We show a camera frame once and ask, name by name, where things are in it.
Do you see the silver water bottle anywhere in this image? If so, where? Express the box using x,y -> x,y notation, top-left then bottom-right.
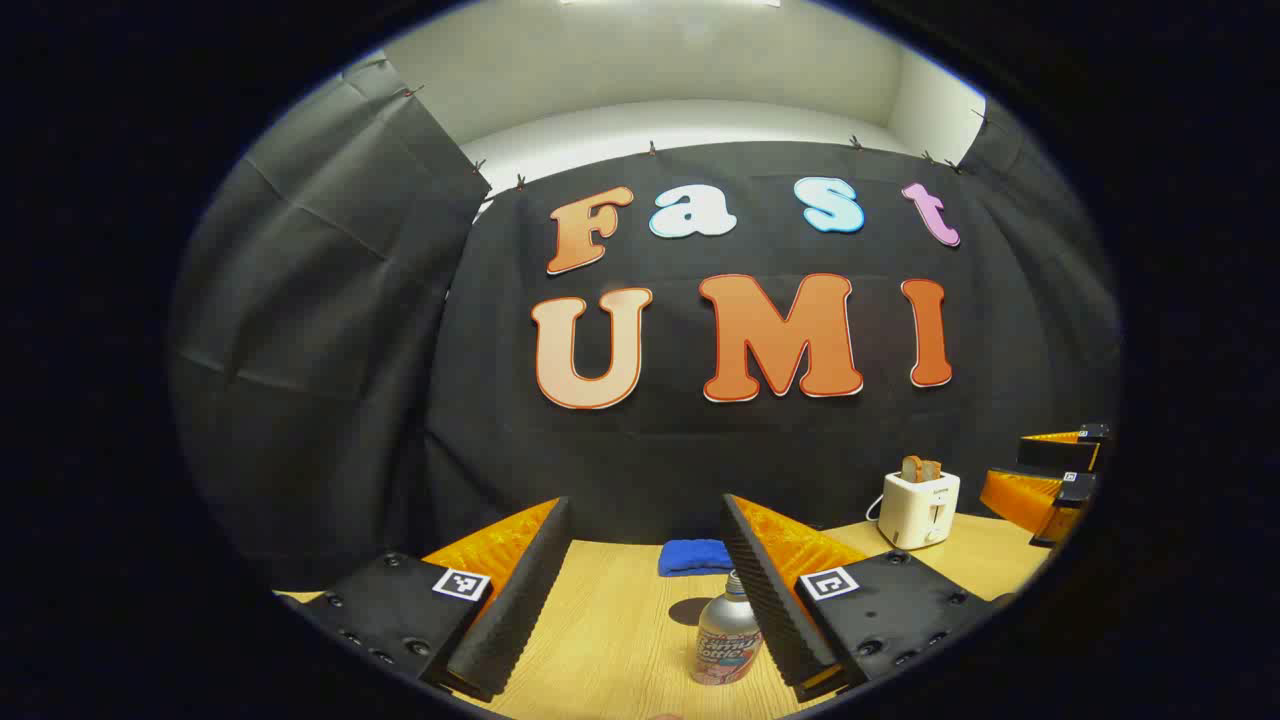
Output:
690,570 -> 766,686

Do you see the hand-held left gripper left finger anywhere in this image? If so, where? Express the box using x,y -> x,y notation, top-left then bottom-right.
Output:
300,497 -> 574,703

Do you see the blue folded towel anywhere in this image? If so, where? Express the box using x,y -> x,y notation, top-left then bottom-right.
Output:
658,539 -> 736,578

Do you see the black backdrop cloth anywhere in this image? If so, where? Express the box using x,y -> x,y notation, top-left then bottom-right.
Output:
168,55 -> 1121,591

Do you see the white toaster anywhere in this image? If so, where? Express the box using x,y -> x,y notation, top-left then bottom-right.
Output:
880,470 -> 961,551

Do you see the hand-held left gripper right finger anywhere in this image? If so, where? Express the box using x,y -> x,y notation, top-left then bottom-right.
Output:
720,493 -> 1001,703

